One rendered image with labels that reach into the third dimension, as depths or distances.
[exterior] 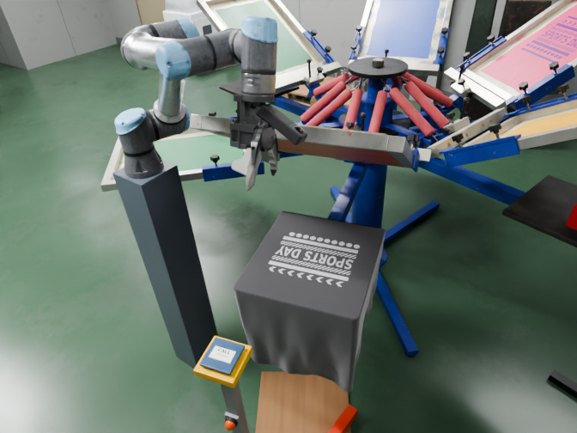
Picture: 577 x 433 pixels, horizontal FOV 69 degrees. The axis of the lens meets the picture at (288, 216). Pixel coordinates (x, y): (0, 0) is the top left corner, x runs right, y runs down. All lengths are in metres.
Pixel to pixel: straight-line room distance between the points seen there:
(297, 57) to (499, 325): 2.09
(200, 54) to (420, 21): 2.48
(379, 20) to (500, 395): 2.48
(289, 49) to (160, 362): 2.12
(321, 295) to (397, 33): 2.21
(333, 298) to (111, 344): 1.66
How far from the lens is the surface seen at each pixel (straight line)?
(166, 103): 1.58
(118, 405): 2.51
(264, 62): 0.92
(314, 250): 1.60
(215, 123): 1.19
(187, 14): 6.64
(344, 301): 1.43
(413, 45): 3.15
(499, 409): 2.45
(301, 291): 1.45
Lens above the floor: 2.01
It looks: 36 degrees down
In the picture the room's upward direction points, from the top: 4 degrees counter-clockwise
